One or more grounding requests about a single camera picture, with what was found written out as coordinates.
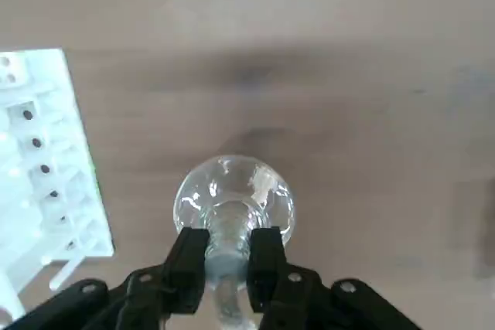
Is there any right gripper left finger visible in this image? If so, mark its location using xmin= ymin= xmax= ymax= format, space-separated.
xmin=11 ymin=225 xmax=212 ymax=330

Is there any white test tube rack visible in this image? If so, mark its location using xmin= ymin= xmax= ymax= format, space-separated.
xmin=0 ymin=48 xmax=116 ymax=321

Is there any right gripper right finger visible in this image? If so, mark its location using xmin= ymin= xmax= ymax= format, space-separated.
xmin=247 ymin=224 xmax=422 ymax=330

